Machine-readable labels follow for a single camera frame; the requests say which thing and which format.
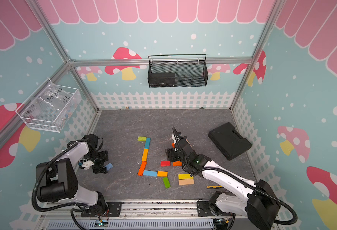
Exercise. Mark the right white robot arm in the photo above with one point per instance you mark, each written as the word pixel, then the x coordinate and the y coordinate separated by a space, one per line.
pixel 254 200

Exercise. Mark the orange long block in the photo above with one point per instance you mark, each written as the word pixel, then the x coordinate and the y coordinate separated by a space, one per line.
pixel 142 168

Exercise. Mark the light blue block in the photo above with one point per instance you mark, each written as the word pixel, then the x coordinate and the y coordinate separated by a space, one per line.
pixel 109 166

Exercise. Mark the red block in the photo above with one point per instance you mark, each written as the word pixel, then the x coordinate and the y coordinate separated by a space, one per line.
pixel 165 164

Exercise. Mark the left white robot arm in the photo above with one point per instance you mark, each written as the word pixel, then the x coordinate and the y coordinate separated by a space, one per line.
pixel 56 182

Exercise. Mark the tan flat block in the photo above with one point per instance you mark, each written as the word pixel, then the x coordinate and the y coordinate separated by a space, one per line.
pixel 185 182

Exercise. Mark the yellow-green flat block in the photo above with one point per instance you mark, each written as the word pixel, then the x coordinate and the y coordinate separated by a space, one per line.
pixel 185 176

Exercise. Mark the black wire mesh basket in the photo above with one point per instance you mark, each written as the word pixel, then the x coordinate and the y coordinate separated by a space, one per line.
pixel 190 69

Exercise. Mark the black plastic tool case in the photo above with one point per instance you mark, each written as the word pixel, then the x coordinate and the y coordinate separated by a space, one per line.
pixel 230 143

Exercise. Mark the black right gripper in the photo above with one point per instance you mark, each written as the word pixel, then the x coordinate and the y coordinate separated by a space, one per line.
pixel 171 153

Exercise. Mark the black box in basket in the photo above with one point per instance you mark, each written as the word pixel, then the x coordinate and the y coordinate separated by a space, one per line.
pixel 161 80

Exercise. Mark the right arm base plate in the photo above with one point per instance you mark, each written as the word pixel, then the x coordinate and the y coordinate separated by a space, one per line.
pixel 206 209

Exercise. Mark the teal long block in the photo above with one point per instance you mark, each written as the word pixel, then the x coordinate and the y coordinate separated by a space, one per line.
pixel 147 143

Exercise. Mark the clear plastic wall bin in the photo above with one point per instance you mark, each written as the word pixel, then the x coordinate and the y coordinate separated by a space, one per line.
pixel 50 108

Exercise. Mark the blue long block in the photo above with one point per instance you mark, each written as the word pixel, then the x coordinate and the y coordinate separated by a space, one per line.
pixel 150 173

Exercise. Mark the green circuit board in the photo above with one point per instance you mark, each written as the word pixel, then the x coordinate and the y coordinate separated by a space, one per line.
pixel 101 223

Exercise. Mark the lime green small block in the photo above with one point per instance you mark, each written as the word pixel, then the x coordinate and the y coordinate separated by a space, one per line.
pixel 142 139

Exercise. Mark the small orange-yellow block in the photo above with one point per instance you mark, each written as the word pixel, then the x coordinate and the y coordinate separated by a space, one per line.
pixel 162 174

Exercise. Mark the yellow-orange long block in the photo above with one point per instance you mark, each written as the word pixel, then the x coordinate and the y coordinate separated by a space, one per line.
pixel 145 155

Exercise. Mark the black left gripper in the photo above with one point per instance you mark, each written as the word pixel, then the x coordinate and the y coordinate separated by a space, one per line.
pixel 95 166

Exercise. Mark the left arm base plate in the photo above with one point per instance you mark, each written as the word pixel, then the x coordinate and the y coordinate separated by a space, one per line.
pixel 110 209

